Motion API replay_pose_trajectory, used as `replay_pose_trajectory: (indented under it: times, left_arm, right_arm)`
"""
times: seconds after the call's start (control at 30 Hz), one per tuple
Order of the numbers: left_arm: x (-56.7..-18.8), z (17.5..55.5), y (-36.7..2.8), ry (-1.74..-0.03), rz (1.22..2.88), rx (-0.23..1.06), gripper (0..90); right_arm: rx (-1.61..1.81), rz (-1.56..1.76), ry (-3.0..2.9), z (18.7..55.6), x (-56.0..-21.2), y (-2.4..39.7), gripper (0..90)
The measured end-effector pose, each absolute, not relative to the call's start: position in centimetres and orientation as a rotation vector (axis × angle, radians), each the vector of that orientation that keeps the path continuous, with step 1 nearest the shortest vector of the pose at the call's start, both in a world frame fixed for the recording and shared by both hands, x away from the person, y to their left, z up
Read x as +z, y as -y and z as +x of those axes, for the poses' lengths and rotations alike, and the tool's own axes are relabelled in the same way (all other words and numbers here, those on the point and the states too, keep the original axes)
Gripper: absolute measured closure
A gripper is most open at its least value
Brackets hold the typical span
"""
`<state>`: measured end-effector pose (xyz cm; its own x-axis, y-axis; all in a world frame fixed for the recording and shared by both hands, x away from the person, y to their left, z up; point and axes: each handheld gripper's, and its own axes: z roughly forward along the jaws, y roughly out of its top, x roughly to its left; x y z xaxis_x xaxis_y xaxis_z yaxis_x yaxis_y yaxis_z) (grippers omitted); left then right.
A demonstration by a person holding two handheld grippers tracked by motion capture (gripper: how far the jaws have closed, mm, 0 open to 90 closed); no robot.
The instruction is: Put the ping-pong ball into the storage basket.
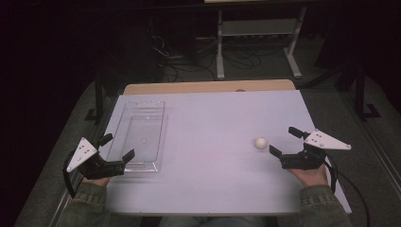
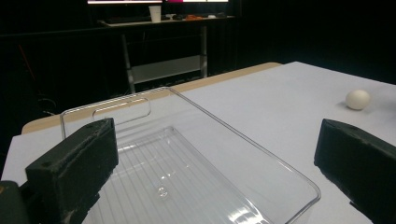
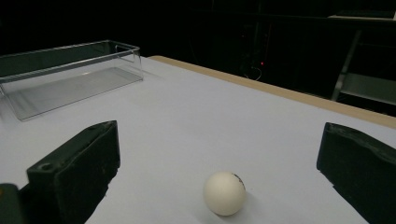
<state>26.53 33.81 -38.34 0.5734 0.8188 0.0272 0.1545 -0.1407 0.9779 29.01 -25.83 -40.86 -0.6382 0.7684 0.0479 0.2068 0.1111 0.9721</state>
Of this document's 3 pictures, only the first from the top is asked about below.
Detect white board sheet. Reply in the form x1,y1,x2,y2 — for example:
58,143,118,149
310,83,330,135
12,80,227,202
101,89,353,216

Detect person's left hand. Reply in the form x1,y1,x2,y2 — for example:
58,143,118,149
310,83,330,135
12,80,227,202
82,175,112,187

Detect wooden table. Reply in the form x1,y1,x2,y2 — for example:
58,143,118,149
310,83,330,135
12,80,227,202
122,79,297,96

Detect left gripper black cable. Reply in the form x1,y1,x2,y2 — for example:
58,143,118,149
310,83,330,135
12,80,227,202
61,148,85,200

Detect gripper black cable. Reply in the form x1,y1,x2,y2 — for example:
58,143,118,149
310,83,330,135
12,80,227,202
61,148,85,200
323,155,371,227

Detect tangle of floor cables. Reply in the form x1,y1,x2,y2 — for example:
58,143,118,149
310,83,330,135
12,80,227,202
150,33,263,82

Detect black metal stand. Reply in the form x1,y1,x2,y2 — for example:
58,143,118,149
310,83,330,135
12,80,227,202
353,64,382,121
84,70,106,123

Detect white metal desk frame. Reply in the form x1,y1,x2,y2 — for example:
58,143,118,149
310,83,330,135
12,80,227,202
215,5,308,80

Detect person's right hand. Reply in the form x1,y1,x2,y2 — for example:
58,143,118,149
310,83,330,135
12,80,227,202
288,164,329,188

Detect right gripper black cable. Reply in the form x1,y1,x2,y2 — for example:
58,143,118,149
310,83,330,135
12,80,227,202
323,155,371,227

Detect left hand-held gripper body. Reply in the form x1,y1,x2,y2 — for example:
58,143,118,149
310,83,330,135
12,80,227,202
65,137,127,181

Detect clear plastic tray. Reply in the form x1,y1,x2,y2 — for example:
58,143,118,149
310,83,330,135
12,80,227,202
106,100,168,173

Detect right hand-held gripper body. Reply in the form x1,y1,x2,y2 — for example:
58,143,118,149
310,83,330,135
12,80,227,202
279,129,352,171

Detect white ball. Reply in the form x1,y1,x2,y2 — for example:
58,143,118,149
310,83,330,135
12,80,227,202
253,136,268,150

